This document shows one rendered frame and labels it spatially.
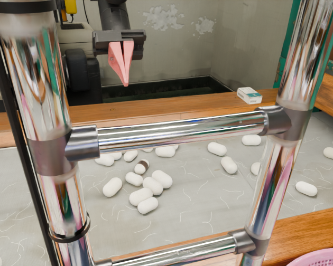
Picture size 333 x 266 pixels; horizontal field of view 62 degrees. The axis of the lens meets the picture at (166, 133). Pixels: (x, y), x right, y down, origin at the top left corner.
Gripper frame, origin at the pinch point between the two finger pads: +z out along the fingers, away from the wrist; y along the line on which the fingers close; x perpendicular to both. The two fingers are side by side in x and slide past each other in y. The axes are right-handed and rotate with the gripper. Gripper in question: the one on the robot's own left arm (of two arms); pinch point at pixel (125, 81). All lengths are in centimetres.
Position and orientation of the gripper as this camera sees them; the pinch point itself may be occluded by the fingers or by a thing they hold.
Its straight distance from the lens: 54.5
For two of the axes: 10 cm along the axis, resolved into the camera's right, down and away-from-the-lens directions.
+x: -2.1, 3.2, 9.2
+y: 9.6, -1.2, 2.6
